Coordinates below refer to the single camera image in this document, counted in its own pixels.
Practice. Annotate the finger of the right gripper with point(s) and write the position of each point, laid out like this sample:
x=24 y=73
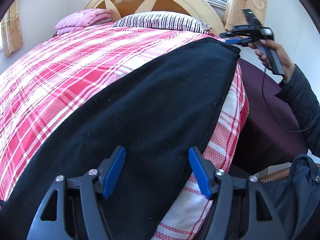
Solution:
x=228 y=34
x=236 y=41

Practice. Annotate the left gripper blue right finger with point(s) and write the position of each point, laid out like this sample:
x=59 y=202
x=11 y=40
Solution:
x=204 y=172

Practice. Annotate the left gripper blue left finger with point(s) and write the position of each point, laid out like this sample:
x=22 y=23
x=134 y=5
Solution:
x=109 y=171

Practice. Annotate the black pants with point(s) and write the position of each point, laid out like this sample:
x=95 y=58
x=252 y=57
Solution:
x=157 y=112

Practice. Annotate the dark jacket right forearm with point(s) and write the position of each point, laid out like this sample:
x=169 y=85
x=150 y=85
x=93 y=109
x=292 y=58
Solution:
x=296 y=199

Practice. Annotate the person's right hand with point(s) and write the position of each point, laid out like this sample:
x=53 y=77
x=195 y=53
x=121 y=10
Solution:
x=279 y=54

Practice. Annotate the beige floral curtain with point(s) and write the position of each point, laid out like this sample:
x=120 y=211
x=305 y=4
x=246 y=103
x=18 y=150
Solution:
x=233 y=12

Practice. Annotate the striped pillow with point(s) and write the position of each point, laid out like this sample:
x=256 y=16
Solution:
x=164 y=20

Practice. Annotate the wicker chair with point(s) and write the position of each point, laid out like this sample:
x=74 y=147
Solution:
x=276 y=176

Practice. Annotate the dark maroon mattress side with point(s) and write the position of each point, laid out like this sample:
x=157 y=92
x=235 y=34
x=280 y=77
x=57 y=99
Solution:
x=270 y=135

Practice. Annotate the red white plaid bedspread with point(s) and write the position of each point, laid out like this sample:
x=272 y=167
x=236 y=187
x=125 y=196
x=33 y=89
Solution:
x=50 y=82

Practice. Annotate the cream wooden headboard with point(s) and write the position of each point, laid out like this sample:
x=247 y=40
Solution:
x=199 y=9

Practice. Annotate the folded pink blanket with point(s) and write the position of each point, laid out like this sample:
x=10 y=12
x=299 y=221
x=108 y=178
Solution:
x=82 y=19

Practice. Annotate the beige curtain left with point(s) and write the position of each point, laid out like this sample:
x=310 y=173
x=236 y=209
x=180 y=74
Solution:
x=10 y=30

